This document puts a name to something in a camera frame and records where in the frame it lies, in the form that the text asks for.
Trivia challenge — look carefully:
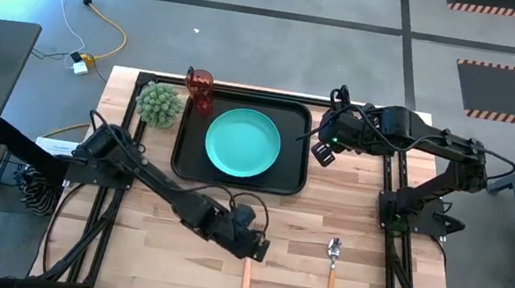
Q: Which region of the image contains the yellow plug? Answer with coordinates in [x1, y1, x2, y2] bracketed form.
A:
[80, 52, 98, 70]

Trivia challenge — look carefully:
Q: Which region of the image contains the green potted plant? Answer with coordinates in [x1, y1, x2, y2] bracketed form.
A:
[131, 79, 188, 133]

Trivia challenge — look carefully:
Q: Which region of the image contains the black coiled cable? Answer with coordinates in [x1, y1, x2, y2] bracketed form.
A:
[17, 165, 67, 219]

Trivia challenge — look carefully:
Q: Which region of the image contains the thin white cable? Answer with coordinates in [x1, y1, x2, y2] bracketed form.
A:
[47, 0, 96, 71]

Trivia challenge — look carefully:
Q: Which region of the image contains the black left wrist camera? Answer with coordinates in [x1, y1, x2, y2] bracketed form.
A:
[229, 202, 259, 230]

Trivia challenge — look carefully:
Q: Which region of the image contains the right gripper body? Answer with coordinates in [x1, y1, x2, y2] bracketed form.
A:
[315, 107, 364, 155]

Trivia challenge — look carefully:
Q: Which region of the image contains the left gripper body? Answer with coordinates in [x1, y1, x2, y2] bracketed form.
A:
[211, 218, 263, 260]

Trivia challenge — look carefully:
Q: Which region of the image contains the white power adapter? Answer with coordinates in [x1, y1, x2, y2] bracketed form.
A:
[70, 59, 90, 78]

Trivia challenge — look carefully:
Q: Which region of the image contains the teal round plate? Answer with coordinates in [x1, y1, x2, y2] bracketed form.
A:
[200, 102, 287, 184]

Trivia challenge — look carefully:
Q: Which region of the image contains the black desk support beam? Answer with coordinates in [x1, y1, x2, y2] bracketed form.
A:
[0, 117, 77, 185]

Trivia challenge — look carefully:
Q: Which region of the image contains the spoon with orange handle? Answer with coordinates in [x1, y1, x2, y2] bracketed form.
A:
[320, 235, 345, 288]

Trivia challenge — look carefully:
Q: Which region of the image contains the red translucent plastic cup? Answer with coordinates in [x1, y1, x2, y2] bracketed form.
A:
[180, 65, 220, 117]

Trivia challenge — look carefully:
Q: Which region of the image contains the black plastic tray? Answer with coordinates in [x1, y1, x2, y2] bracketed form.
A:
[168, 83, 319, 199]

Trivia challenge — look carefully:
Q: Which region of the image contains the white paper label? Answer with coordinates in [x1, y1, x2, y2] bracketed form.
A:
[33, 135, 81, 160]

